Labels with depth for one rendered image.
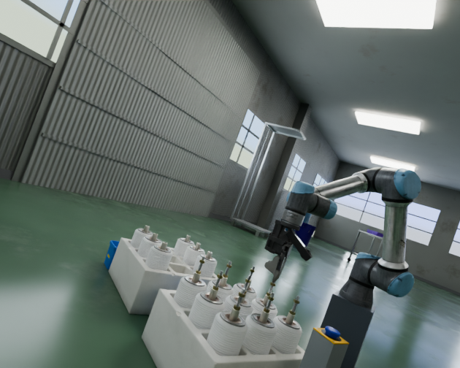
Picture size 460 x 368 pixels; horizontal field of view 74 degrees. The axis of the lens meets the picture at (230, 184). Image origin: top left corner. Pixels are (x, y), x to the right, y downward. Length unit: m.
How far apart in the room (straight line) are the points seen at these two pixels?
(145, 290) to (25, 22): 2.46
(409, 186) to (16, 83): 2.91
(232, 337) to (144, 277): 0.51
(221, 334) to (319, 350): 0.26
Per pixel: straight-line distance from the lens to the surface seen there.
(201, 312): 0.98
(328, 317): 1.60
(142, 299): 1.33
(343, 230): 12.08
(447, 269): 11.97
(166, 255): 1.32
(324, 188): 1.32
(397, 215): 1.43
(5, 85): 3.15
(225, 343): 0.90
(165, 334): 1.07
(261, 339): 0.98
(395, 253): 1.47
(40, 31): 3.23
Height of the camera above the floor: 0.58
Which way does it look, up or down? 1 degrees up
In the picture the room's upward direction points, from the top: 20 degrees clockwise
